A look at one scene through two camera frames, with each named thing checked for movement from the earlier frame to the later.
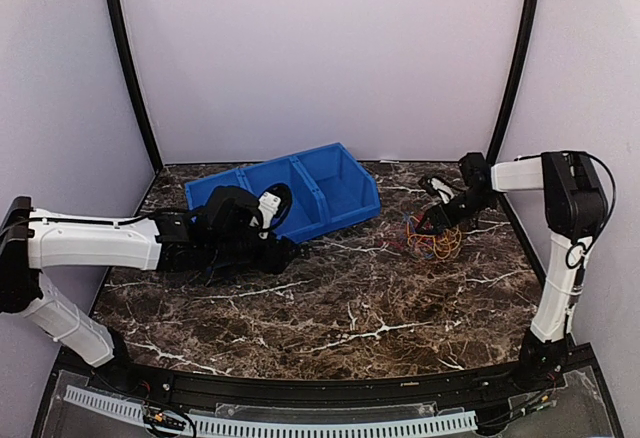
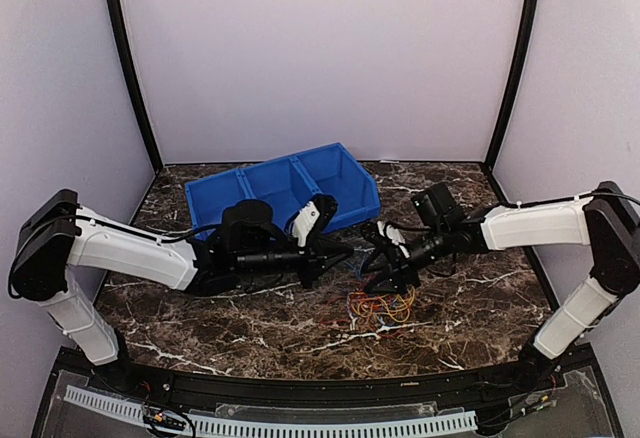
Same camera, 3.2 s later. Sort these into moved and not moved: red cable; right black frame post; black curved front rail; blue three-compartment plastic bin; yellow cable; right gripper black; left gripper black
Moved: left gripper black; right gripper black; red cable; yellow cable
Not moved: black curved front rail; blue three-compartment plastic bin; right black frame post
